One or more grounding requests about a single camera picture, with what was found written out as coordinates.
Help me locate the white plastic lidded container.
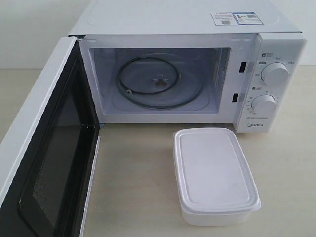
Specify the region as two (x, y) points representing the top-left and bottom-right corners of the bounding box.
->
(173, 127), (261, 226)

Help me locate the white microwave door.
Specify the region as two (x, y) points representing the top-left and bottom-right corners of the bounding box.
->
(0, 36), (100, 237)

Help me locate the white microwave oven body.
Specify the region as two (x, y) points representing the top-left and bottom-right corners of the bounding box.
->
(69, 0), (307, 133)

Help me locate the white lower timer knob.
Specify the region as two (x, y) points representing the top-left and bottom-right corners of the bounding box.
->
(251, 95), (276, 115)

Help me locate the white upper power knob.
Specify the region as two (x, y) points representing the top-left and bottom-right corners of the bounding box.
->
(261, 62), (289, 86)

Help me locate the warning label sticker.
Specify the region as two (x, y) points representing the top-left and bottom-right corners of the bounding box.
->
(211, 12), (263, 26)

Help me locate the black turntable roller ring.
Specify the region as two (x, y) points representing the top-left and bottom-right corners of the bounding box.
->
(118, 57), (181, 95)

